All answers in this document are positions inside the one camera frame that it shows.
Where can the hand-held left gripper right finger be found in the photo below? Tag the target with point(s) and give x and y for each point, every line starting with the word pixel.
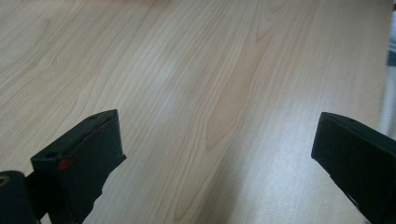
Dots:
pixel 358 158

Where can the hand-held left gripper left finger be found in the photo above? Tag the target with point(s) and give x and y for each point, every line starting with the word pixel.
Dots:
pixel 81 161

